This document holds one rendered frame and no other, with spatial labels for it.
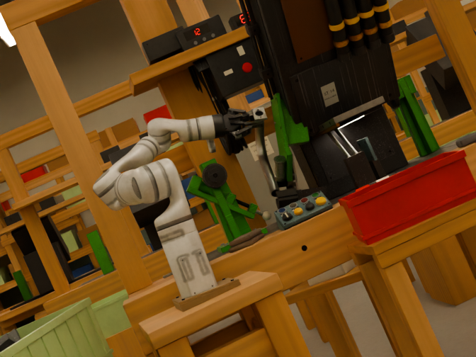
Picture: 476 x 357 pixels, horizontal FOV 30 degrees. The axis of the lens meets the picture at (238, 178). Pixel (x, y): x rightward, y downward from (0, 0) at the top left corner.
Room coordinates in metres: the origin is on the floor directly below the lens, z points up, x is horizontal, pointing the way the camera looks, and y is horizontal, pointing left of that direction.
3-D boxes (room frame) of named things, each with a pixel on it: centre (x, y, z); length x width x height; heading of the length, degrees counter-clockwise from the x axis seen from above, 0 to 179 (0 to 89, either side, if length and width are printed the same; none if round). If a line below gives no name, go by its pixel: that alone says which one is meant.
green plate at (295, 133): (2.74, -0.21, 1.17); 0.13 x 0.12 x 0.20; 98
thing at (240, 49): (3.01, -0.14, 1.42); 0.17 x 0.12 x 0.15; 98
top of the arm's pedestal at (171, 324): (2.13, 0.19, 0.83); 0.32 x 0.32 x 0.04; 11
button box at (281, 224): (2.49, -0.13, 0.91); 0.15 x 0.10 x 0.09; 98
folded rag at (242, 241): (2.51, 0.05, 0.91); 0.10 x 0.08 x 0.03; 156
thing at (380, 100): (2.73, -0.37, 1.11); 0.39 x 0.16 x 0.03; 8
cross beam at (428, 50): (3.18, -0.23, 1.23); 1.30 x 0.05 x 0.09; 98
